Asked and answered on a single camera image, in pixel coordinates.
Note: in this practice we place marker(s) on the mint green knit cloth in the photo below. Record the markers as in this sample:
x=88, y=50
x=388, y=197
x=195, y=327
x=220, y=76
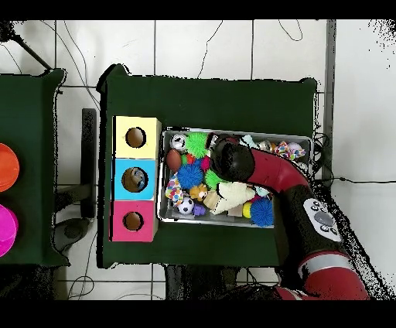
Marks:
x=247, y=141

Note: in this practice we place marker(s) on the ridged wooden block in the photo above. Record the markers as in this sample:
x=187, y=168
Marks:
x=212, y=199

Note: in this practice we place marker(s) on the cream knit cloth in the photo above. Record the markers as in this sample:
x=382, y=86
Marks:
x=235, y=196

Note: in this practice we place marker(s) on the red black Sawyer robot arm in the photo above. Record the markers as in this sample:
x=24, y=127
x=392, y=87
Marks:
x=278, y=173

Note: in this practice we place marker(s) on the wooden box with three holes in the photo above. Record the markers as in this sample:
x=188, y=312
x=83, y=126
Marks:
x=148, y=148

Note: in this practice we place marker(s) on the shallow clear mesh bin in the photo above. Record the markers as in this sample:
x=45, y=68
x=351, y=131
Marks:
x=167, y=216

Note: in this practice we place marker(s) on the green spiky rubber ball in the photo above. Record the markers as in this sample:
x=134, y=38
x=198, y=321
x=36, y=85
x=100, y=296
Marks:
x=196, y=144
x=212, y=179

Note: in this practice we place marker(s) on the plain silver can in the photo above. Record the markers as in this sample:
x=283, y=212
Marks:
x=178, y=142

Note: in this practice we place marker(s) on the dark green tablecloth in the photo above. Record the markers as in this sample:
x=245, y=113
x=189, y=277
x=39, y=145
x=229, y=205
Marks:
x=31, y=108
x=216, y=102

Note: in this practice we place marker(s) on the small brown football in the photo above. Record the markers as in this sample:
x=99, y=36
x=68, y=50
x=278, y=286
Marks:
x=174, y=159

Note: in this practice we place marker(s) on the small brown teddy bear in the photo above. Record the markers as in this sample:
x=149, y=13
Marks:
x=198, y=192

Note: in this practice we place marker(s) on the colourful dotted cloth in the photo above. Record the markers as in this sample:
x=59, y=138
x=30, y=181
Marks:
x=173, y=190

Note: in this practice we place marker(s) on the small black white soccer ball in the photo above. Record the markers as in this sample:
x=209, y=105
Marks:
x=185, y=205

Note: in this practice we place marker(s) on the black upright panel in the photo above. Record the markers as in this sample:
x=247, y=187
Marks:
x=89, y=154

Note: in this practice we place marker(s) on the orange bowl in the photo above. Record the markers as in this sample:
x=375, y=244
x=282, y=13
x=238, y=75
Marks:
x=7, y=167

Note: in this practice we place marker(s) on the pink bowl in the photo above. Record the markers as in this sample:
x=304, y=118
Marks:
x=7, y=230

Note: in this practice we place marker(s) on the black tripod pole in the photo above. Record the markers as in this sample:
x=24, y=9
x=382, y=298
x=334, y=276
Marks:
x=6, y=32

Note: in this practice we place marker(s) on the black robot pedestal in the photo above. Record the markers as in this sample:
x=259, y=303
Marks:
x=201, y=284

